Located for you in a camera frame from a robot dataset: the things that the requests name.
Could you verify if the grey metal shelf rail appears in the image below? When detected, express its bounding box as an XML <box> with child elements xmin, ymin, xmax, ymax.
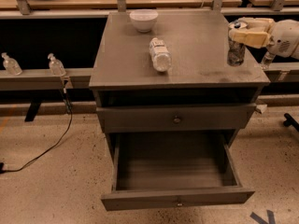
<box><xmin>0</xmin><ymin>68</ymin><xmax>92</xmax><ymax>91</ymax></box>

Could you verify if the clear pump bottle far left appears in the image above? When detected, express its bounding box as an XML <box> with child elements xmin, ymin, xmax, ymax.
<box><xmin>1</xmin><ymin>52</ymin><xmax>22</xmax><ymax>76</ymax></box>

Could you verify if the open grey middle drawer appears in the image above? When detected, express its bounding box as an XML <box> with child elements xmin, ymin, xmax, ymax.
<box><xmin>101</xmin><ymin>131</ymin><xmax>254</xmax><ymax>211</ymax></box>

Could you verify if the black power cable on floor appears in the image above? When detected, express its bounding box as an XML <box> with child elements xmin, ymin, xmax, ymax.
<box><xmin>0</xmin><ymin>87</ymin><xmax>74</xmax><ymax>175</ymax></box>

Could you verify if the silver redbull can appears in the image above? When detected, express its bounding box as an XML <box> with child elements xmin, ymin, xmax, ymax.
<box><xmin>227</xmin><ymin>20</ymin><xmax>248</xmax><ymax>66</ymax></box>

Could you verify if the blue tape floor marking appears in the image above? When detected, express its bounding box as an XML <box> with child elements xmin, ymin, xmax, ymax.
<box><xmin>249</xmin><ymin>209</ymin><xmax>277</xmax><ymax>224</ymax></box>

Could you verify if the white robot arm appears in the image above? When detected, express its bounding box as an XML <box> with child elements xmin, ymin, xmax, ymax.
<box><xmin>228</xmin><ymin>17</ymin><xmax>299</xmax><ymax>59</ymax></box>

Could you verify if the clear pump bottle on rail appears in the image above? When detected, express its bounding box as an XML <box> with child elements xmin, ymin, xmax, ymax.
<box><xmin>48</xmin><ymin>53</ymin><xmax>66</xmax><ymax>77</ymax></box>

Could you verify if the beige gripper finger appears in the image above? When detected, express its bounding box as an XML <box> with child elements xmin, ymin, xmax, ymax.
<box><xmin>238</xmin><ymin>17</ymin><xmax>275</xmax><ymax>32</ymax></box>
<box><xmin>229</xmin><ymin>29</ymin><xmax>271</xmax><ymax>49</ymax></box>

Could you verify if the closed grey top drawer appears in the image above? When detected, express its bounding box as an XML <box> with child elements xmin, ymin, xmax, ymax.
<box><xmin>96</xmin><ymin>104</ymin><xmax>255</xmax><ymax>133</ymax></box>

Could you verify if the upright clear water bottle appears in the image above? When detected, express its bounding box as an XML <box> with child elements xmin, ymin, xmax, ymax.
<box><xmin>260</xmin><ymin>51</ymin><xmax>276</xmax><ymax>70</ymax></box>

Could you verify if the grey wooden drawer cabinet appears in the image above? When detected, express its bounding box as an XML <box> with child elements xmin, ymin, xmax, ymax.
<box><xmin>90</xmin><ymin>11</ymin><xmax>269</xmax><ymax>144</ymax></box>

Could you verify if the black chair base leg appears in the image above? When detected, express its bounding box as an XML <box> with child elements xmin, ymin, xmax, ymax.
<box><xmin>283</xmin><ymin>113</ymin><xmax>299</xmax><ymax>132</ymax></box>

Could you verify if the clear plastic bottle lying down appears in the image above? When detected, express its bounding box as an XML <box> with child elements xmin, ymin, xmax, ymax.
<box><xmin>149</xmin><ymin>37</ymin><xmax>172</xmax><ymax>72</ymax></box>

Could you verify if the white ceramic bowl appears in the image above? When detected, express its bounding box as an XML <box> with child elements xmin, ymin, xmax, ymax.
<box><xmin>129</xmin><ymin>9</ymin><xmax>158</xmax><ymax>33</ymax></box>

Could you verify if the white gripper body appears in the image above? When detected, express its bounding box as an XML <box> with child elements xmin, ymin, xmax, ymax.
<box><xmin>267</xmin><ymin>20</ymin><xmax>299</xmax><ymax>59</ymax></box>

